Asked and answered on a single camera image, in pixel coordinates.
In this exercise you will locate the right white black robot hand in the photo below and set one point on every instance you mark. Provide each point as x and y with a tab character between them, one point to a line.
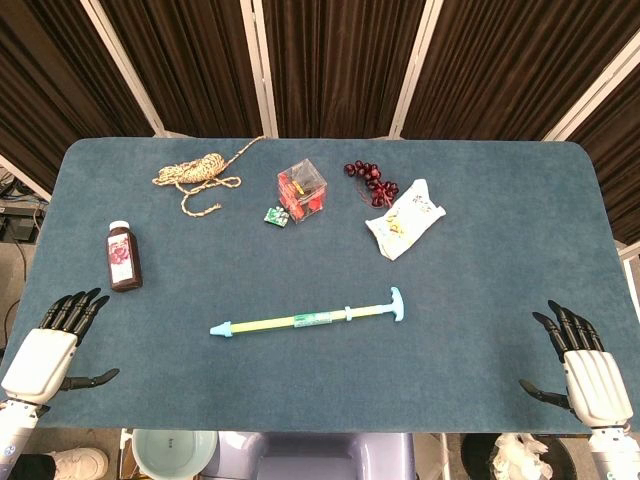
595	385

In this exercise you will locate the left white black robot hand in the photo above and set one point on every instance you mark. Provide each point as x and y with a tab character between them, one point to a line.
37	362

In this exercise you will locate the yellow rod with blue ends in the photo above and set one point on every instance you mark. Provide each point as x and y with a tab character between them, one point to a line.
280	323

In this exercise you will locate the lavender robot base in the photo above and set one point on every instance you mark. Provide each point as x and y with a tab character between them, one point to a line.
310	455

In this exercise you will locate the white crumpled bin bag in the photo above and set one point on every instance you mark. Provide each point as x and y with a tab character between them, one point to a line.
520	457

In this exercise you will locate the white sneaker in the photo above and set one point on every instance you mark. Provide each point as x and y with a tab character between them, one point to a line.
80	462

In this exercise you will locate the black electronics box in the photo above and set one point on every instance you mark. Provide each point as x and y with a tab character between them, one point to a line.
20	229

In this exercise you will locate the dark red juice bottle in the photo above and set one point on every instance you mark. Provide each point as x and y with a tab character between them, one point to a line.
122	257

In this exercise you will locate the black trash bin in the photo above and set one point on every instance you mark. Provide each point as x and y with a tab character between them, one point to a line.
477	457

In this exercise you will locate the pale green plastic basin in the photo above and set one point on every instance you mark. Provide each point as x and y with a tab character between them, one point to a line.
172	452

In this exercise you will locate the brown curtain screen panel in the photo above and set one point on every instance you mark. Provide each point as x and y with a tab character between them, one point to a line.
190	65
510	65
340	65
620	150
55	85

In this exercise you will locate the white snack bag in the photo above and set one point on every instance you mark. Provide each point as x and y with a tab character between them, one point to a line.
405	220

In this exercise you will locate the small green candy packet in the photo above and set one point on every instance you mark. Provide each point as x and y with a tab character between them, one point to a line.
276	216

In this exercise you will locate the blue felt table mat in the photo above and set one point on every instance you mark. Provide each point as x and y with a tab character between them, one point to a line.
320	260

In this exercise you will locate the dark red grape bunch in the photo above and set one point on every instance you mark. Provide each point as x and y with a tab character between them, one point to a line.
372	175

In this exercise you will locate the clear cube box red contents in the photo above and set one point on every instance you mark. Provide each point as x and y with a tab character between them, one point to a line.
302	192

